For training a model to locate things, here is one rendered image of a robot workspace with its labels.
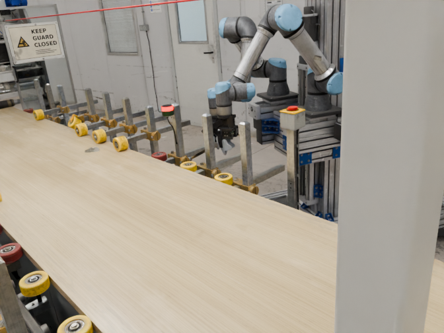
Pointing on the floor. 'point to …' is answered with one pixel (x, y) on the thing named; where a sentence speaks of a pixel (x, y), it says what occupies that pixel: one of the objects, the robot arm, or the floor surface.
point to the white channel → (390, 164)
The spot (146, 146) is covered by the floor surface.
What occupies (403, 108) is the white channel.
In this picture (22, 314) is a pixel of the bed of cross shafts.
